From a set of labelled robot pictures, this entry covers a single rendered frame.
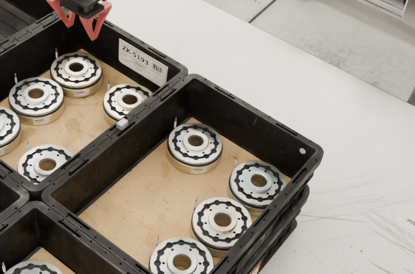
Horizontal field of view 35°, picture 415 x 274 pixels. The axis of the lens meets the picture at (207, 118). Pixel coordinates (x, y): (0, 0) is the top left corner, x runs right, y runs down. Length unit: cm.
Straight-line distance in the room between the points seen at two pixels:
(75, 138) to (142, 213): 21
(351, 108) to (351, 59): 129
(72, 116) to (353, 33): 194
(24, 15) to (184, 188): 59
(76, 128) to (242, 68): 52
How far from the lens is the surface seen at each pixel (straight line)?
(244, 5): 306
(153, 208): 117
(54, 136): 127
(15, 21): 154
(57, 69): 136
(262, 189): 117
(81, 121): 130
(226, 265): 100
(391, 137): 158
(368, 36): 306
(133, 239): 113
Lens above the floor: 177
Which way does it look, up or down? 46 degrees down
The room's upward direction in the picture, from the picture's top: 9 degrees clockwise
